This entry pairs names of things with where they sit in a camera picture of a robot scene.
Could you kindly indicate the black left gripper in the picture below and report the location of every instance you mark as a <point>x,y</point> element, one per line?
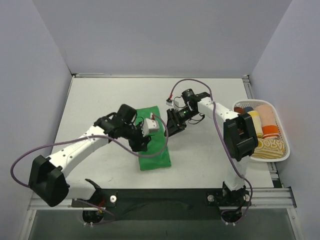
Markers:
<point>139,143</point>

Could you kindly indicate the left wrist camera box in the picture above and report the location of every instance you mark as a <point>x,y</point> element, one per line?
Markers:
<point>149,126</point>

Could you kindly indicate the white perforated plastic basket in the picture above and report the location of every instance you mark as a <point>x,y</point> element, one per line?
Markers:
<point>282,136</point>

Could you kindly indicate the peach orange rolled towel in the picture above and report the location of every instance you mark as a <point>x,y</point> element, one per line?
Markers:
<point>268,121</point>

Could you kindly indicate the green cloth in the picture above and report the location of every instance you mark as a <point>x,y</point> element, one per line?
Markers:
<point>158,140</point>

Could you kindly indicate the brown rolled towel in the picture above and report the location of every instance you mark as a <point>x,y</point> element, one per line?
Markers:
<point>239,110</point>

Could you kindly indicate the black base mat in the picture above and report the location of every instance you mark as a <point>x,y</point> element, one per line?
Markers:
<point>161,211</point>

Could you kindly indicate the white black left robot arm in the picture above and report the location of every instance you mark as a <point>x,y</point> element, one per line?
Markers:
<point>48,174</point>

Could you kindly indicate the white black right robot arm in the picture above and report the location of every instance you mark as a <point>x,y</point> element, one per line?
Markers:
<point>239,138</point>

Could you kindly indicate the yellow white patterned rolled towel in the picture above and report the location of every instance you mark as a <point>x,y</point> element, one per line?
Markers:
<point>269,149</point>

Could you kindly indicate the yellow cream towel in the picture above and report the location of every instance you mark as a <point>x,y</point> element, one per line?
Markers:
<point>256,122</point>

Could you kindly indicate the aluminium front frame rail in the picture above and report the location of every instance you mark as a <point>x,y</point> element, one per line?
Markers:
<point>263,198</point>

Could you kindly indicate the blue rolled towel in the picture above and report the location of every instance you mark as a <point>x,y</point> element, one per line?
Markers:
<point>248,109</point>

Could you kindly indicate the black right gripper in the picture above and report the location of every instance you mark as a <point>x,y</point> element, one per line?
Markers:
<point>175,122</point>

